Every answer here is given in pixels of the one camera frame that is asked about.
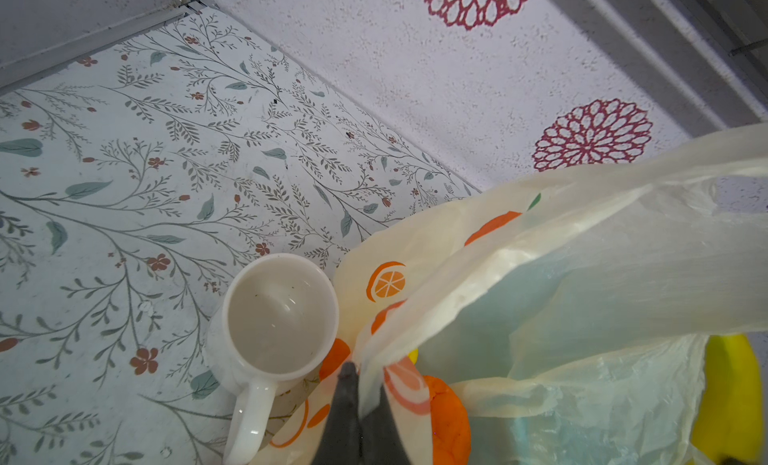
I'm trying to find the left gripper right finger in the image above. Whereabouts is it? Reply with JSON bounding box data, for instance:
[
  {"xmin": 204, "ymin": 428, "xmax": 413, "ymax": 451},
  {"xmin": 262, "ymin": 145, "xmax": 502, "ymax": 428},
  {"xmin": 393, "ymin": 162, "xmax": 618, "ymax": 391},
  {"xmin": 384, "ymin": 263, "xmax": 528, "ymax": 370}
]
[{"xmin": 361, "ymin": 395, "xmax": 411, "ymax": 465}]

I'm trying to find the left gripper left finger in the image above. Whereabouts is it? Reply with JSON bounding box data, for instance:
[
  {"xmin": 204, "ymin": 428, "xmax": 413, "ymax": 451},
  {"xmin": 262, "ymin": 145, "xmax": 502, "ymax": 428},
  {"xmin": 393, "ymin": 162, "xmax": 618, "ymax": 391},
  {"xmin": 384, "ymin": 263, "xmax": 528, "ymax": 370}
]
[{"xmin": 311, "ymin": 362, "xmax": 362, "ymax": 465}]

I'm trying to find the orange fruit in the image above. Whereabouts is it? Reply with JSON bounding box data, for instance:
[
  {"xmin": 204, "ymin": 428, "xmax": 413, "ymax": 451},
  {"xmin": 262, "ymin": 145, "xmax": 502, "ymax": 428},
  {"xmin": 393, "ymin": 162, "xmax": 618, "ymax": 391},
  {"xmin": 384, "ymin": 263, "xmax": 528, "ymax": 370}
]
[{"xmin": 424, "ymin": 376, "xmax": 472, "ymax": 465}]

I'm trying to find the cream plastic bag orange print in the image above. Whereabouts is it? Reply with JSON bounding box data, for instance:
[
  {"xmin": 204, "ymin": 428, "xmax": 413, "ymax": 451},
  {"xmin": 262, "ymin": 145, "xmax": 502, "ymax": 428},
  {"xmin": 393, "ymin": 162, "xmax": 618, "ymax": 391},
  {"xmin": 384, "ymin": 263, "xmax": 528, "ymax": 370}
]
[{"xmin": 255, "ymin": 124, "xmax": 767, "ymax": 464}]

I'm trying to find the yellow banana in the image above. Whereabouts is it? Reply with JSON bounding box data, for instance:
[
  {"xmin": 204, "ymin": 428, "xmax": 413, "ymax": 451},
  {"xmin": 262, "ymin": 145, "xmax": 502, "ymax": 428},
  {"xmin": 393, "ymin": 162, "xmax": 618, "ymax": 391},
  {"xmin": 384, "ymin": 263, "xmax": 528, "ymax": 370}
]
[{"xmin": 691, "ymin": 335, "xmax": 765, "ymax": 464}]

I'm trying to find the white ceramic mug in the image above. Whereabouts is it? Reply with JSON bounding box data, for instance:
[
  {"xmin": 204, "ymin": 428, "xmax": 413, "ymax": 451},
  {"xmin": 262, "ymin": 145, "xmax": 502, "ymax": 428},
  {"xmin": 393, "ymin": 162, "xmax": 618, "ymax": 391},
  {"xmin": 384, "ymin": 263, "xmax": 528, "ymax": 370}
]
[{"xmin": 203, "ymin": 253, "xmax": 339, "ymax": 464}]

